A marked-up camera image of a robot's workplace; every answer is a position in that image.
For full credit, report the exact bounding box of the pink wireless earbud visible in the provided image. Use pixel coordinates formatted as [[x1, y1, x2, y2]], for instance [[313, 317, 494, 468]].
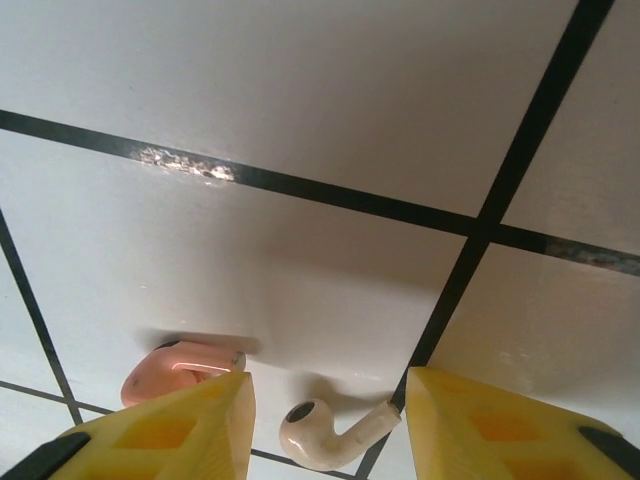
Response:
[[121, 340, 247, 407]]

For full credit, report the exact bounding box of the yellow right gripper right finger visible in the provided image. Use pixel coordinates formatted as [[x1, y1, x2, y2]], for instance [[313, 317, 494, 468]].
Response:
[[405, 366, 640, 480]]

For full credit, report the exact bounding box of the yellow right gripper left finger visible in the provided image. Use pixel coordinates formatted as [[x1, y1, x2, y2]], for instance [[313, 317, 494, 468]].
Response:
[[17, 371, 255, 480]]

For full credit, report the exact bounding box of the beige wireless earbud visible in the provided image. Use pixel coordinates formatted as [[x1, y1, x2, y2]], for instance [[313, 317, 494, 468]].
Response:
[[278, 398, 402, 472]]

